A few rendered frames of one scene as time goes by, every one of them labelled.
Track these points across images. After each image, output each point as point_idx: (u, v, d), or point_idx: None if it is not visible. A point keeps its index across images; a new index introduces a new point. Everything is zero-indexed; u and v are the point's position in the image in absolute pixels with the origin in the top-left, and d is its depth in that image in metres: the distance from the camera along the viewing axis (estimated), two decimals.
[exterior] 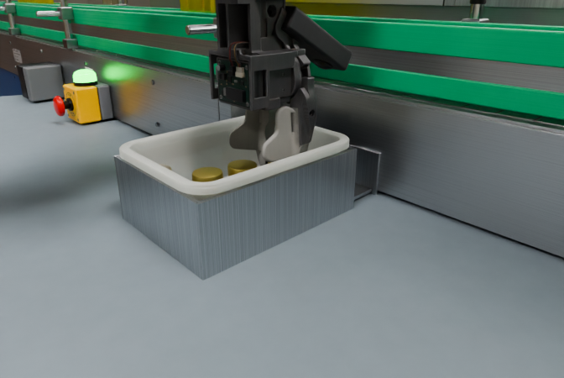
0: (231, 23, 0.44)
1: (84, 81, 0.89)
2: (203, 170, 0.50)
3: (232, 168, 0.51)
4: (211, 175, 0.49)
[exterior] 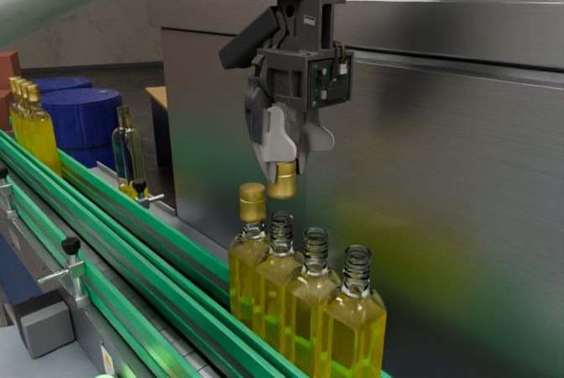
0: (330, 23, 0.43)
1: None
2: None
3: None
4: None
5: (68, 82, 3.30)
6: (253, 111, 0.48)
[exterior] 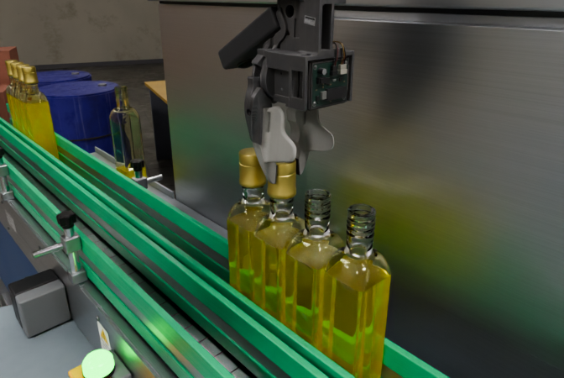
0: (331, 23, 0.43)
1: None
2: None
3: None
4: None
5: (67, 76, 3.28)
6: (253, 111, 0.48)
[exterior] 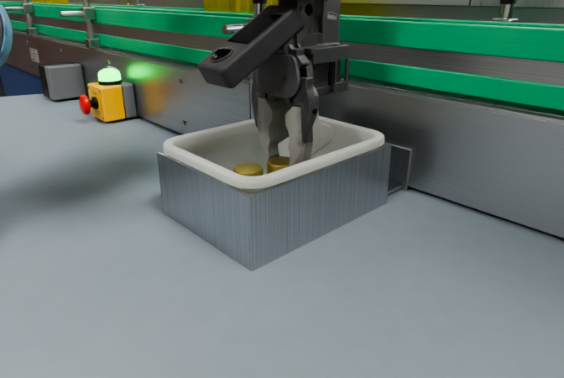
0: None
1: (109, 81, 0.91)
2: (244, 166, 0.52)
3: (272, 164, 0.52)
4: (252, 170, 0.51)
5: None
6: (316, 109, 0.48)
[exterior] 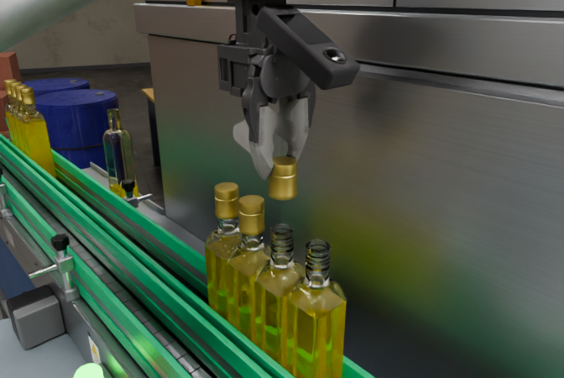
0: None
1: None
2: None
3: (294, 163, 0.53)
4: None
5: (65, 84, 3.34)
6: (305, 96, 0.55)
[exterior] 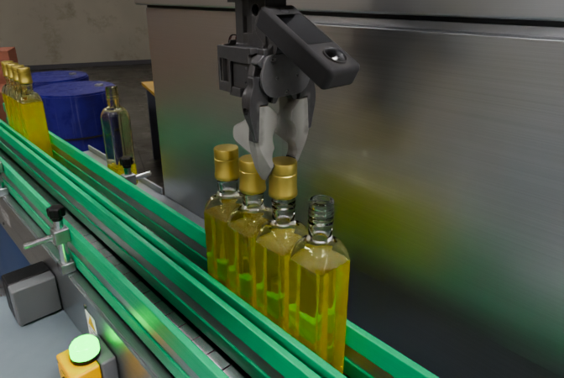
0: None
1: (83, 360, 0.69)
2: None
3: (294, 163, 0.53)
4: None
5: (65, 76, 3.32)
6: (305, 96, 0.55)
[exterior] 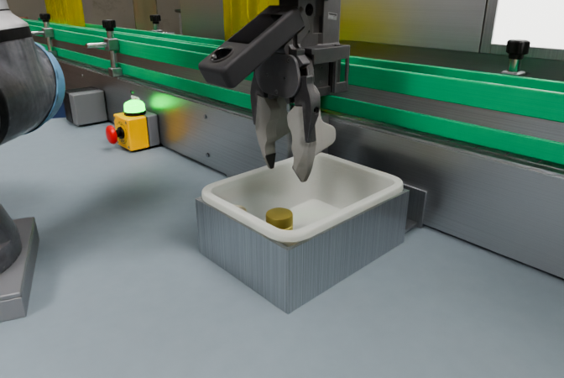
0: None
1: (134, 112, 0.96)
2: (275, 212, 0.57)
3: None
4: (284, 216, 0.55)
5: None
6: (318, 107, 0.48)
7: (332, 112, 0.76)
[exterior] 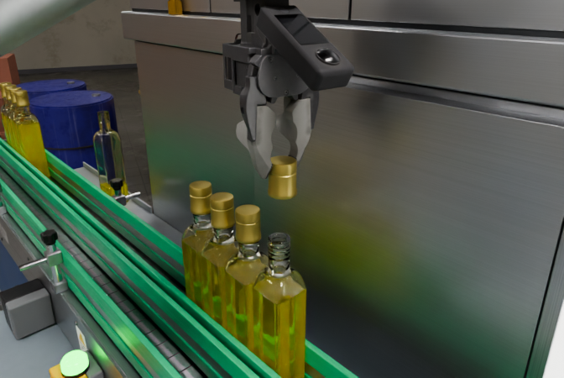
0: None
1: (73, 375, 0.76)
2: (279, 160, 0.53)
3: (256, 212, 0.60)
4: (291, 158, 0.54)
5: (63, 85, 3.39)
6: (310, 97, 0.54)
7: None
